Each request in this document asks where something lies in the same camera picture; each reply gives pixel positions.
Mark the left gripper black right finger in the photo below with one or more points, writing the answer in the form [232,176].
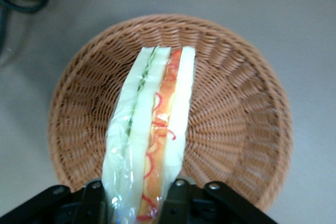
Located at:
[210,205]

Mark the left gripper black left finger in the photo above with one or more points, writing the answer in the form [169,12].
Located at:
[52,208]

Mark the triangular sandwich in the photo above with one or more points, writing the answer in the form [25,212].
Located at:
[136,129]

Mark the round brown wicker basket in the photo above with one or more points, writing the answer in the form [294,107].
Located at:
[236,103]

